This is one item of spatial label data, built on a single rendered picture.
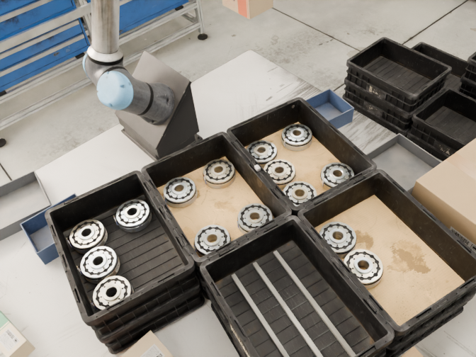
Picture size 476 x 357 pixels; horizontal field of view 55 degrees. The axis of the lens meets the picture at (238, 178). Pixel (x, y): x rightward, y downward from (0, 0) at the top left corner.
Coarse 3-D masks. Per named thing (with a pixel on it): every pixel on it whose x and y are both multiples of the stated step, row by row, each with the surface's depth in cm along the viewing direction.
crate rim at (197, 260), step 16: (192, 144) 144; (160, 160) 140; (144, 176) 136; (272, 192) 129; (288, 208) 124; (176, 224) 124; (272, 224) 122; (240, 240) 119; (192, 256) 117; (208, 256) 116
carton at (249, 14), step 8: (224, 0) 174; (240, 0) 166; (248, 0) 162; (256, 0) 165; (264, 0) 167; (272, 0) 170; (232, 8) 173; (240, 8) 169; (248, 8) 165; (256, 8) 167; (264, 8) 170; (248, 16) 168
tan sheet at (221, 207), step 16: (192, 176) 148; (240, 176) 147; (160, 192) 145; (208, 192) 143; (224, 192) 143; (240, 192) 142; (176, 208) 140; (192, 208) 140; (208, 208) 139; (224, 208) 139; (240, 208) 138; (192, 224) 136; (208, 224) 135; (224, 224) 135; (192, 240) 132
